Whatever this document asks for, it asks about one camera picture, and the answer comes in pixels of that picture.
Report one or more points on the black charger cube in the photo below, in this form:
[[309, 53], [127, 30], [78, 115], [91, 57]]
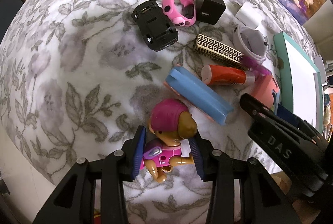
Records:
[[209, 11]]

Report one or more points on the purple lighter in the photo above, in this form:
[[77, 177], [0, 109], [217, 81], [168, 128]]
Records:
[[254, 66]]

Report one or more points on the orange glue tube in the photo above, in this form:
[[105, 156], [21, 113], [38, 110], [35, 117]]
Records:
[[222, 75]]

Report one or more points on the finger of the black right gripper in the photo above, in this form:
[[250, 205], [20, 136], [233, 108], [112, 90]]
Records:
[[299, 150]]

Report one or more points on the pink and blue utility cutter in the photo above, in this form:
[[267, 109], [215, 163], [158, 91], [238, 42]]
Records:
[[267, 92]]

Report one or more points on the floral grey blanket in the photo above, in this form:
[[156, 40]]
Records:
[[77, 80]]

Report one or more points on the blue and pink case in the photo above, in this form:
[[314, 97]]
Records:
[[198, 94]]

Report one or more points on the teal rimmed white tray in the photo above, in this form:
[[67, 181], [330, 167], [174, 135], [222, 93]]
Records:
[[301, 87]]

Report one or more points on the pink kids watch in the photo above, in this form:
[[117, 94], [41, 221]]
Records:
[[181, 13]]

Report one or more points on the pink puppy toy figure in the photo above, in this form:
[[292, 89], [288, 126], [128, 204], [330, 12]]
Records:
[[171, 122]]

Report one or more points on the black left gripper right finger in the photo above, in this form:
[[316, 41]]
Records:
[[243, 191]]

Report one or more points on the black toy car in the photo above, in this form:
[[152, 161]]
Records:
[[157, 31]]

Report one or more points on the white and grey watch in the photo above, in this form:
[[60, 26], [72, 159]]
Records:
[[250, 43]]

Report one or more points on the gold patterned black box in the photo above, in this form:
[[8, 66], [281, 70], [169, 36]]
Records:
[[218, 51]]

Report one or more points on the white rectangular device box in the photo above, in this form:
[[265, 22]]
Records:
[[318, 60]]

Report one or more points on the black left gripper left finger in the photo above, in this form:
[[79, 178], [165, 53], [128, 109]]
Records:
[[73, 200]]

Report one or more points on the white charger adapter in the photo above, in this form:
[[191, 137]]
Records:
[[249, 15]]

